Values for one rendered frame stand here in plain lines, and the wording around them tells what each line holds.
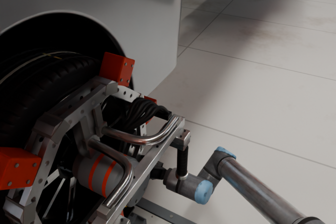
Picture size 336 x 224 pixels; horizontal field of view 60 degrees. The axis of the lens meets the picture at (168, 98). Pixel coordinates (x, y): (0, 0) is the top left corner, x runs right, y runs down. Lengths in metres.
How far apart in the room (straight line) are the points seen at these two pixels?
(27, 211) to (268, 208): 0.66
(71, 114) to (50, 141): 0.08
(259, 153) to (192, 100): 0.77
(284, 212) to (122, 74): 0.61
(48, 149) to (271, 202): 0.65
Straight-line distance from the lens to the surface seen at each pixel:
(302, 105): 2.81
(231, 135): 2.32
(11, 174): 0.71
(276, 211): 0.96
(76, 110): 0.77
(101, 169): 0.89
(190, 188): 1.15
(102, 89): 0.83
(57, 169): 0.98
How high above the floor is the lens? 1.58
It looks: 37 degrees down
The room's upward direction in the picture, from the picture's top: straight up
